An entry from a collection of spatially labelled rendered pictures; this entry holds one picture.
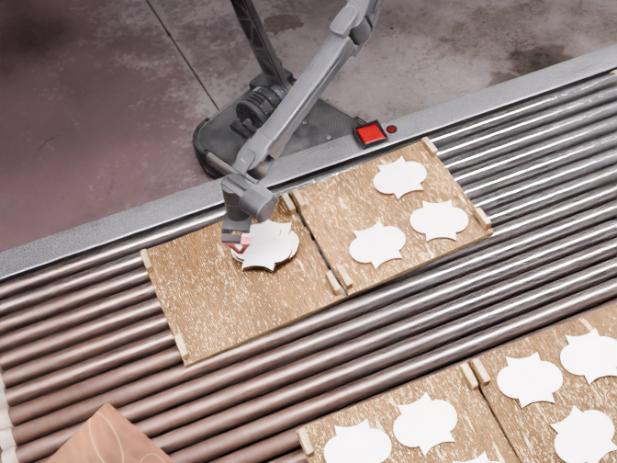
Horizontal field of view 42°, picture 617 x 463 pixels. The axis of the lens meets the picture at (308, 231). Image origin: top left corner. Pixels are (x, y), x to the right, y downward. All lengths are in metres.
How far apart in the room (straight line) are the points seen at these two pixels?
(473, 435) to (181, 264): 0.82
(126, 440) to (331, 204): 0.80
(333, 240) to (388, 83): 1.79
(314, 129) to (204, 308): 1.38
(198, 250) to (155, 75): 1.94
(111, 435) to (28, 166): 2.11
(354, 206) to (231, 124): 1.25
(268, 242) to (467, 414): 0.63
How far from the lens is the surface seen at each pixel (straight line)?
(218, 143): 3.19
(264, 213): 1.73
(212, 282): 1.98
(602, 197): 2.21
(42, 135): 3.78
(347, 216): 2.06
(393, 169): 2.14
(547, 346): 1.91
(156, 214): 2.16
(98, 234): 2.16
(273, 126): 1.77
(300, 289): 1.94
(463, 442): 1.79
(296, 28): 4.00
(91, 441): 1.75
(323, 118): 3.23
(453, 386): 1.83
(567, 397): 1.87
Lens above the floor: 2.60
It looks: 55 degrees down
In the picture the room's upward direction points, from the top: 6 degrees counter-clockwise
